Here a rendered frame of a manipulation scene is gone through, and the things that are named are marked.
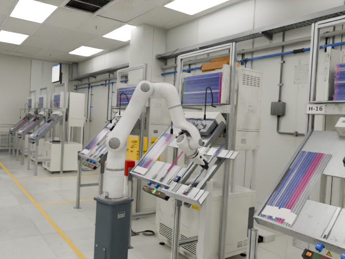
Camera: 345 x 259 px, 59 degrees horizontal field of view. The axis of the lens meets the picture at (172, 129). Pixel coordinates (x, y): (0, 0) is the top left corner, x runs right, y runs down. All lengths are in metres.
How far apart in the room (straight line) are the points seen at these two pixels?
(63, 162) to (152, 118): 3.40
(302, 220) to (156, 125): 2.57
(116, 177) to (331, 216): 1.21
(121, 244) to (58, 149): 4.87
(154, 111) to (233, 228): 1.78
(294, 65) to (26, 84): 8.60
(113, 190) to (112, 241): 0.31
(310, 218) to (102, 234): 1.22
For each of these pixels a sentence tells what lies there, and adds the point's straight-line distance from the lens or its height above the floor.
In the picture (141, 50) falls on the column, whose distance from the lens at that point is 5.88.
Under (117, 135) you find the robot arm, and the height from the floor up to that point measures 1.11.
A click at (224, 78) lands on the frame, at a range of 2.58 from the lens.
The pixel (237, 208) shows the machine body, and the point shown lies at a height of 0.48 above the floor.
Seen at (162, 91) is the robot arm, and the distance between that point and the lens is 1.97.
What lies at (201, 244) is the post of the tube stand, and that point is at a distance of 2.30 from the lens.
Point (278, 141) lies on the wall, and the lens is 4.05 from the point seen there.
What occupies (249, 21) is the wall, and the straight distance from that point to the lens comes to 4.64.
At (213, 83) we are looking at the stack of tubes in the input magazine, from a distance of 2.67.
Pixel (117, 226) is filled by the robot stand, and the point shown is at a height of 0.54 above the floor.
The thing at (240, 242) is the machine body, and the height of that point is 0.16.
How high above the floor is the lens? 1.21
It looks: 1 degrees down
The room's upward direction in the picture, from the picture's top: 3 degrees clockwise
